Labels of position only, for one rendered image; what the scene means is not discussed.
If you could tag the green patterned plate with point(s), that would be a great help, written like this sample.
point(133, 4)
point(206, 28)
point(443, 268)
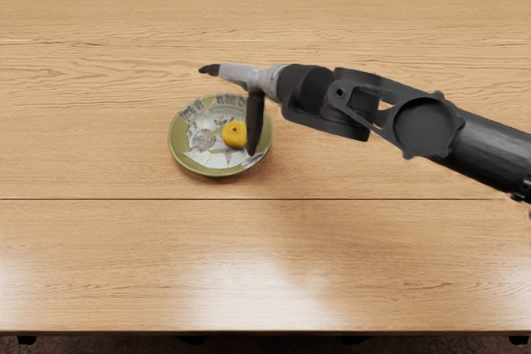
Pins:
point(195, 151)

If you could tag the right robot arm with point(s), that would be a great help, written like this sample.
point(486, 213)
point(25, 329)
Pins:
point(423, 126)

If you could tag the yellow round fruit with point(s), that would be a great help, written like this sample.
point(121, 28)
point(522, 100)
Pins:
point(234, 135)

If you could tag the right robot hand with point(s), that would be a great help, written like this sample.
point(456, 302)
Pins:
point(249, 77)

